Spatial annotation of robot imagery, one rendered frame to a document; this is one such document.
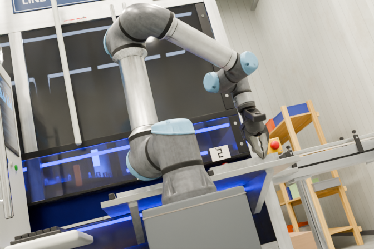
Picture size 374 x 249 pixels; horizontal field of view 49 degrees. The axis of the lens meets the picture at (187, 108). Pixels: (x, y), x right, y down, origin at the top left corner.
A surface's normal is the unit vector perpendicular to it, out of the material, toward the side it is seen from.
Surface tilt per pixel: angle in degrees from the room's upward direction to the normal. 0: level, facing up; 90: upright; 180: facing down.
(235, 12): 90
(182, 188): 73
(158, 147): 90
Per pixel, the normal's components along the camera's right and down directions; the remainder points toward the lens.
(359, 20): 0.03, -0.31
